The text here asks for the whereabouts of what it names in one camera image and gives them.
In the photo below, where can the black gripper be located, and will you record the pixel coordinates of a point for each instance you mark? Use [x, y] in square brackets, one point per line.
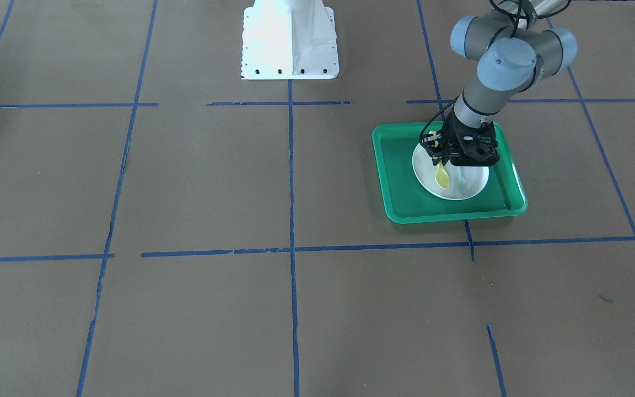
[452, 135]

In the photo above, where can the yellow plastic spoon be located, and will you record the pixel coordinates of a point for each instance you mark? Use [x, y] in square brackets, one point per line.
[441, 176]

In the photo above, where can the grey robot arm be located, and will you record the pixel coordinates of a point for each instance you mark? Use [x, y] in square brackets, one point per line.
[511, 59]

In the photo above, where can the white round plate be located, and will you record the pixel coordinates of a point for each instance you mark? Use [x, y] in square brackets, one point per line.
[424, 170]

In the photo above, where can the grey plastic fork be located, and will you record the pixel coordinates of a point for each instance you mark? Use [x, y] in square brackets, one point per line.
[462, 184]

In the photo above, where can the green plastic tray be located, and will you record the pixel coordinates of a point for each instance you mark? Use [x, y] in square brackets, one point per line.
[407, 202]

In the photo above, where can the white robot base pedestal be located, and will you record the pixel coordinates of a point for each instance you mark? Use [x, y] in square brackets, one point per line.
[284, 40]

